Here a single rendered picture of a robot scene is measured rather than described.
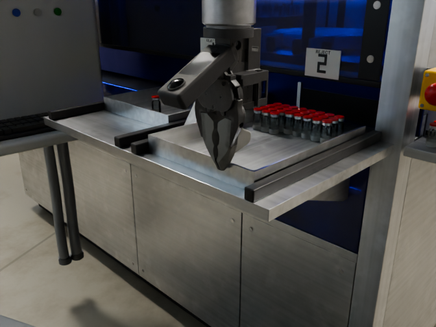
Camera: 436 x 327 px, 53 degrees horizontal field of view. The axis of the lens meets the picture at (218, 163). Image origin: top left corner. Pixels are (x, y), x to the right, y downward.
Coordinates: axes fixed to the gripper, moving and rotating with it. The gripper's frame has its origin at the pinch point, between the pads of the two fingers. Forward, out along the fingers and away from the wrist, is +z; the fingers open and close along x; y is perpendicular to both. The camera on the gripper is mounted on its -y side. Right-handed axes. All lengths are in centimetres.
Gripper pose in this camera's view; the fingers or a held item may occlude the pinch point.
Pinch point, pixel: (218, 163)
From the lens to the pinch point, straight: 67.4
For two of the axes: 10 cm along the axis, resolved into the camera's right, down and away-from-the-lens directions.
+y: 7.0, -2.6, 6.6
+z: 0.0, 9.3, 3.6
